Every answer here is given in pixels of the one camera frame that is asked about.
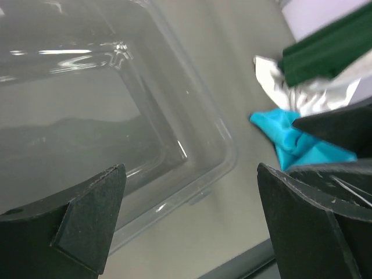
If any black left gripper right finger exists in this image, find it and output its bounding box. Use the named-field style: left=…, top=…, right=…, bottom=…
left=257, top=163, right=371, bottom=278

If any clear plastic bin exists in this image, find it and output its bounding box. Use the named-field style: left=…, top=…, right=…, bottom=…
left=1, top=1, right=236, bottom=251

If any dark green sock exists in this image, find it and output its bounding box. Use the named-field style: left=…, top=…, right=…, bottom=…
left=278, top=2, right=371, bottom=87

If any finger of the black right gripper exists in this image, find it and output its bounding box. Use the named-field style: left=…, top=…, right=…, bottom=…
left=287, top=159, right=371, bottom=209
left=293, top=103, right=371, bottom=159

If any white cloth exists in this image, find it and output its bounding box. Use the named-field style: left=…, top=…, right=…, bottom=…
left=253, top=56, right=363, bottom=116

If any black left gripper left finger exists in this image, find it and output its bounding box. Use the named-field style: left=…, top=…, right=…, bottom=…
left=1, top=164, right=126, bottom=278

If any teal cloth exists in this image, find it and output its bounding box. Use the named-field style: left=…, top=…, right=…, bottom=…
left=249, top=109, right=357, bottom=171

